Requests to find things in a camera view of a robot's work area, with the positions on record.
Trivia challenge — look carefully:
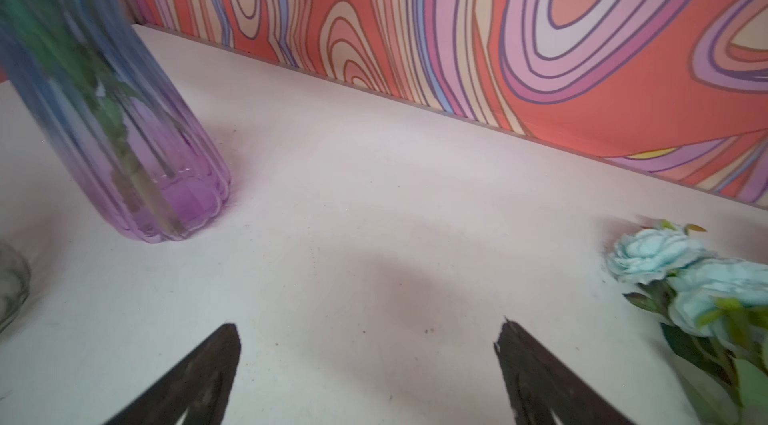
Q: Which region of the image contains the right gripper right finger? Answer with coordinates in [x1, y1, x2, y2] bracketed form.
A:
[494, 320, 632, 425]

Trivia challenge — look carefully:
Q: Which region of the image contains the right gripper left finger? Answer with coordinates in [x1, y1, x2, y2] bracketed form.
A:
[106, 323, 242, 425]

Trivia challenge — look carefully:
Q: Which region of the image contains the clear ribbed glass vase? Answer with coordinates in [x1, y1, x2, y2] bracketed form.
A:
[0, 241, 31, 331]

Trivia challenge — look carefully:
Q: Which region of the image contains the blue purple glass vase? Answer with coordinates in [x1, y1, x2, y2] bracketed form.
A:
[1, 0, 231, 243]

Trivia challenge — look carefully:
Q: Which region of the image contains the pale blue rose stem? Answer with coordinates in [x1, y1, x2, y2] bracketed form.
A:
[604, 220, 767, 424]

